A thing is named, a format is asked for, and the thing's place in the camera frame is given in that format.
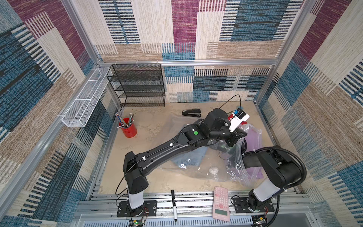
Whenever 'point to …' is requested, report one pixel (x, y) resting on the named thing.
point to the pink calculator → (220, 205)
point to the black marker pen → (174, 206)
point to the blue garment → (194, 158)
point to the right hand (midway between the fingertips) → (202, 141)
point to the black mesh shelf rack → (138, 83)
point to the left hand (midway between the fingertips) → (247, 134)
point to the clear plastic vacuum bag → (221, 161)
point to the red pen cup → (129, 131)
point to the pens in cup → (124, 125)
